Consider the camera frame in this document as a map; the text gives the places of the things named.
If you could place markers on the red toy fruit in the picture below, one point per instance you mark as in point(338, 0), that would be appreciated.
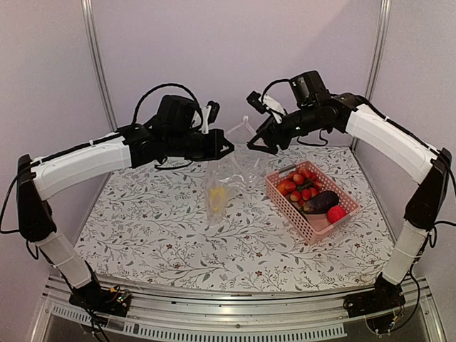
point(335, 214)

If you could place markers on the pink perforated plastic basket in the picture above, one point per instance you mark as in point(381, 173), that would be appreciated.
point(311, 227)

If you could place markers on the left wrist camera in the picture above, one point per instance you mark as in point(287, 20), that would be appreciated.
point(209, 115)

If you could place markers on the clear zip top bag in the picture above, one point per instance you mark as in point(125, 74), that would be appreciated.
point(238, 171)

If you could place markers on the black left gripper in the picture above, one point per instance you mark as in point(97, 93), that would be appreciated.
point(217, 137)

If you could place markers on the floral patterned table mat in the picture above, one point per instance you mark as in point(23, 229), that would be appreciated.
point(152, 226)

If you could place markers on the aluminium frame post right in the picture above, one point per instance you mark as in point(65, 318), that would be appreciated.
point(380, 40)

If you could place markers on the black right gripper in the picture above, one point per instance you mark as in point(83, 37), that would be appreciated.
point(268, 129)

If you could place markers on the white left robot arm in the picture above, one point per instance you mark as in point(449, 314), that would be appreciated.
point(42, 181)

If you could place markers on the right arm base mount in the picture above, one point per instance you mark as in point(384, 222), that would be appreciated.
point(383, 296)

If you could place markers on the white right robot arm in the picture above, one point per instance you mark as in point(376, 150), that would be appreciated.
point(427, 169)

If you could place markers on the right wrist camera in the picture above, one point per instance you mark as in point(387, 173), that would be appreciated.
point(266, 104)

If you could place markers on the aluminium frame post left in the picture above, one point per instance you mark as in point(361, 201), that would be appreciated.
point(95, 54)

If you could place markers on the purple toy eggplant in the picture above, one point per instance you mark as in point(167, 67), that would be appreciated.
point(321, 203)

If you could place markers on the aluminium frame post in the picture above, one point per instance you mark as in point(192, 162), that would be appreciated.
point(95, 54)
point(380, 40)

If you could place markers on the yellow toy fruit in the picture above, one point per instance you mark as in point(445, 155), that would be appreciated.
point(217, 198)

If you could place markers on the front aluminium rail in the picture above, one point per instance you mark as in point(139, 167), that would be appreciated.
point(167, 313)

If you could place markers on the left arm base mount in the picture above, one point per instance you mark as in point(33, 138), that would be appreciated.
point(92, 296)

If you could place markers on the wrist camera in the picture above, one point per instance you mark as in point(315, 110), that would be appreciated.
point(209, 115)
point(266, 104)

